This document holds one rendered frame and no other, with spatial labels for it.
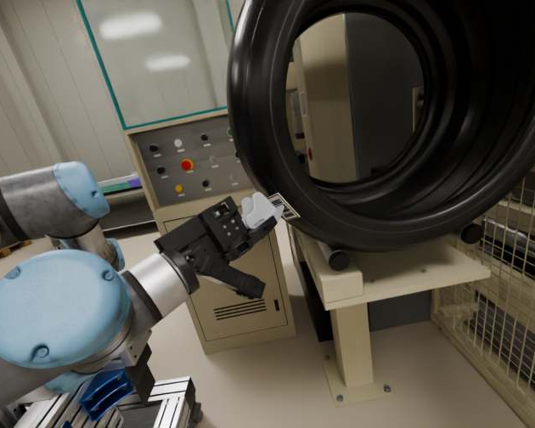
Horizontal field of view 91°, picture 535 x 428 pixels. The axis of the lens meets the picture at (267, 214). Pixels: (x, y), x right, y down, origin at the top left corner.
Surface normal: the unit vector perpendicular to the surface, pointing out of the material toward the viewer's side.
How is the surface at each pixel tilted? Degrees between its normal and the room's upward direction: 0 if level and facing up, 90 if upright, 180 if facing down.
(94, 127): 90
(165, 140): 90
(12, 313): 50
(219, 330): 90
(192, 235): 70
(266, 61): 86
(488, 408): 0
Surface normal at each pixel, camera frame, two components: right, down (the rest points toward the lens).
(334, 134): 0.06, 0.33
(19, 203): 0.55, -0.05
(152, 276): 0.24, -0.57
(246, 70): -0.69, 0.15
